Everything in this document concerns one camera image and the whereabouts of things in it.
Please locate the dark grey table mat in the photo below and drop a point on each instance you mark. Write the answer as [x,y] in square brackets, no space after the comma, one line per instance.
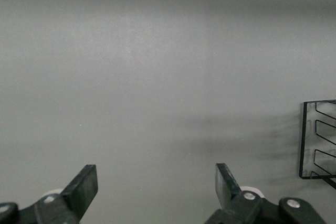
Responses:
[131,77]

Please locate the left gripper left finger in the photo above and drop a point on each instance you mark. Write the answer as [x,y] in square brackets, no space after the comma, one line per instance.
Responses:
[81,190]

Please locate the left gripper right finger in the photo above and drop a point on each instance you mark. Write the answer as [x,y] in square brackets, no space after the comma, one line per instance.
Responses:
[225,190]

